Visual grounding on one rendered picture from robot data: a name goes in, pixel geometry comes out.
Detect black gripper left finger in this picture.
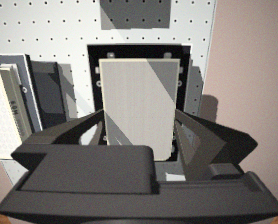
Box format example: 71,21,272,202
23,108,106,145

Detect white multi-well plate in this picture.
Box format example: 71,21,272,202
0,68,32,159

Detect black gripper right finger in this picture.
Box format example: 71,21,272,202
173,108,258,180

